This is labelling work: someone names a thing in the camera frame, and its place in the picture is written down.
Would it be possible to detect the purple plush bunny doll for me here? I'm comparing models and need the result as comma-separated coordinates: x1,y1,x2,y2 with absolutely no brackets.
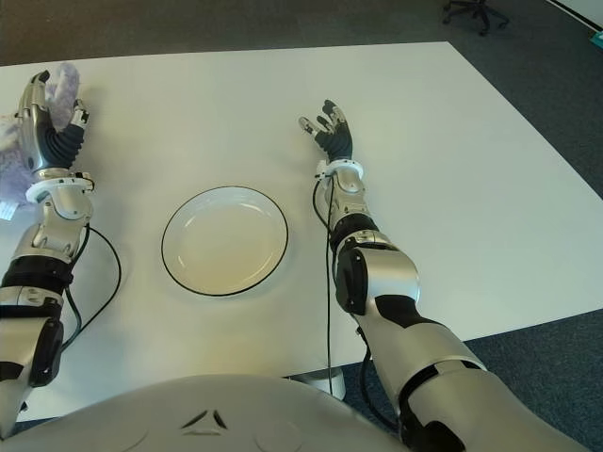
0,62,85,222

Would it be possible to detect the white table leg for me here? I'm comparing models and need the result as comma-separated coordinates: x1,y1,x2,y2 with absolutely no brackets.
281,365,349,402

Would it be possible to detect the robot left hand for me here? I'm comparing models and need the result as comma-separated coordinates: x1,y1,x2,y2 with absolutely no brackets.
17,70,91,179

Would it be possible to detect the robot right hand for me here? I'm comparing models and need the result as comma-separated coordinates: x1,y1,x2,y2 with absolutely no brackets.
297,98,355,164

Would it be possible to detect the silver robot torso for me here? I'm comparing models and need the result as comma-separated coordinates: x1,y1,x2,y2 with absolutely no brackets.
0,374,406,452

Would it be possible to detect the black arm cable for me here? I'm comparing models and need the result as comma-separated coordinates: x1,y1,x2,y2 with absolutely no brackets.
312,176,334,383
59,224,123,352

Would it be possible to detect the black office chair base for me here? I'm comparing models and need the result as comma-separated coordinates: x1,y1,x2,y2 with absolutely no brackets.
441,0,511,38

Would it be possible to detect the white plate black rim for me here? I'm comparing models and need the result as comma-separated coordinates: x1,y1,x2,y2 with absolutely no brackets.
160,186,290,298

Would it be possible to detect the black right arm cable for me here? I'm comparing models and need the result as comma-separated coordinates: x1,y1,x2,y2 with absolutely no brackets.
312,176,334,383

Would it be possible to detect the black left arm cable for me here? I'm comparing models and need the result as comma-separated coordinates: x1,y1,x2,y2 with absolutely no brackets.
59,224,123,352

